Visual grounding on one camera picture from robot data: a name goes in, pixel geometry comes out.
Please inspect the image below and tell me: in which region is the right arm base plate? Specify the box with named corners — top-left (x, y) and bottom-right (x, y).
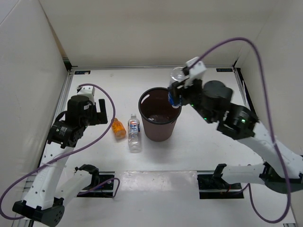
top-left (197, 171), bottom-right (244, 200)

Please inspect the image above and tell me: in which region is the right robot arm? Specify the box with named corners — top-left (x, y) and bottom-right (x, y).
top-left (168, 79), bottom-right (303, 194)

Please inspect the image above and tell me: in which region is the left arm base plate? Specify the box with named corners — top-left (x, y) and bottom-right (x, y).
top-left (77, 171), bottom-right (117, 198)

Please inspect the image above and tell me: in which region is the left blue corner sticker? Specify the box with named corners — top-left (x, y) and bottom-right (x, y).
top-left (74, 70), bottom-right (91, 75)

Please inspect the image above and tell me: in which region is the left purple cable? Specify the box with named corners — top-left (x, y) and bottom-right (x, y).
top-left (0, 83), bottom-right (120, 220)

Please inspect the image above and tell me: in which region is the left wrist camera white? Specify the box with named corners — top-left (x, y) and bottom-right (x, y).
top-left (75, 86), bottom-right (95, 105)

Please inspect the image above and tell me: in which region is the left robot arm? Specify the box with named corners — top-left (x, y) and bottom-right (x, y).
top-left (12, 95), bottom-right (108, 227)

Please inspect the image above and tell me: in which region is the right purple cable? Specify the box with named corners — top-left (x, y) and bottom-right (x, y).
top-left (187, 37), bottom-right (292, 223)

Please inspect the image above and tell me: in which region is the orange juice bottle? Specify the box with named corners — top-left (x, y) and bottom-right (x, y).
top-left (111, 118), bottom-right (126, 140)

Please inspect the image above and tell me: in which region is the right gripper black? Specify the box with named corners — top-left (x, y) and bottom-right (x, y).
top-left (169, 74), bottom-right (216, 124)

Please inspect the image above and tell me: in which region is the clear bottle orange blue label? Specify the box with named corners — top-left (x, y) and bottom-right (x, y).
top-left (128, 113), bottom-right (142, 153)

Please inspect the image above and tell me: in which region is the purple cable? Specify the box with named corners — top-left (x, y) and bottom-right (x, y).
top-left (187, 37), bottom-right (292, 223)
top-left (0, 83), bottom-right (120, 220)

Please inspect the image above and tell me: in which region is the right blue corner sticker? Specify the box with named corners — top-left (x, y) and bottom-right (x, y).
top-left (216, 68), bottom-right (233, 72)

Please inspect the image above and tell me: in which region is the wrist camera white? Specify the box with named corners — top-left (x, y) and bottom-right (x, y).
top-left (182, 57), bottom-right (207, 88)
top-left (75, 86), bottom-right (95, 105)

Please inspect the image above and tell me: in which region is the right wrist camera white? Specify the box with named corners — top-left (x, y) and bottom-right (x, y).
top-left (182, 57), bottom-right (207, 88)

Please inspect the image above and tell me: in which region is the brown plastic bin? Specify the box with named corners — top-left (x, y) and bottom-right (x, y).
top-left (138, 87), bottom-right (182, 142)

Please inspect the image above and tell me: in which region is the clear unlabeled plastic bottle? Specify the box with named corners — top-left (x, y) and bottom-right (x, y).
top-left (148, 114), bottom-right (170, 123)

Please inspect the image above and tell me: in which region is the blue corner sticker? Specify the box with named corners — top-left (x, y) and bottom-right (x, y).
top-left (216, 68), bottom-right (233, 72)
top-left (74, 70), bottom-right (91, 75)

